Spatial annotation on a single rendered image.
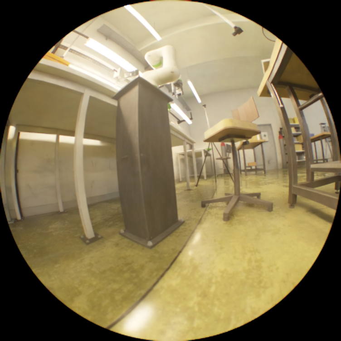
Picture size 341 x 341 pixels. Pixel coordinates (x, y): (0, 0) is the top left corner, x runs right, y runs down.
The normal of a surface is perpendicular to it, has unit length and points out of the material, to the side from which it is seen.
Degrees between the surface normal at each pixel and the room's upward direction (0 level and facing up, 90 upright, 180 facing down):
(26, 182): 90
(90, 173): 90
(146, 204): 90
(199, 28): 180
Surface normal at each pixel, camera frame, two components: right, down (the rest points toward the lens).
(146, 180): 0.83, -0.08
